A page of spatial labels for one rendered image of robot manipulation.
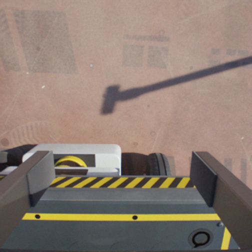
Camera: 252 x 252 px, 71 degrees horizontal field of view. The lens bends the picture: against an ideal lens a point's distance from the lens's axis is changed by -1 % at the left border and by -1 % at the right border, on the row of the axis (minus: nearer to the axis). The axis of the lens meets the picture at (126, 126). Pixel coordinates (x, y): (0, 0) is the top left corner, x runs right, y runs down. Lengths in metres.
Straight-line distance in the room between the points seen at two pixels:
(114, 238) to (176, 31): 0.54
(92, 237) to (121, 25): 0.52
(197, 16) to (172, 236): 0.56
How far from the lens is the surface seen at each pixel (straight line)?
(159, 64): 0.58
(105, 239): 0.36
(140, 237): 0.36
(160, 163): 0.50
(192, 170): 0.17
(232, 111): 0.67
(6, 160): 0.65
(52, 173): 0.17
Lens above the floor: 0.57
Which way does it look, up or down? 76 degrees down
